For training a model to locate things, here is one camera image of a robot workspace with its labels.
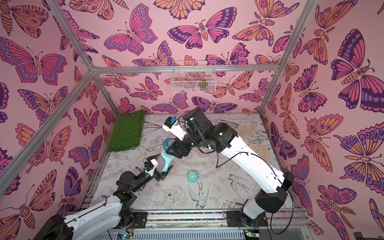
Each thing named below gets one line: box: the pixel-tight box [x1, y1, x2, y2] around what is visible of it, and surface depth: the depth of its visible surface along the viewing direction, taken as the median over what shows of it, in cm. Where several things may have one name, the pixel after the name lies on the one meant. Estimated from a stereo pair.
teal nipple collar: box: [163, 138, 176, 151], surface depth 61 cm
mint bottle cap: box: [187, 170, 199, 183], surface depth 87 cm
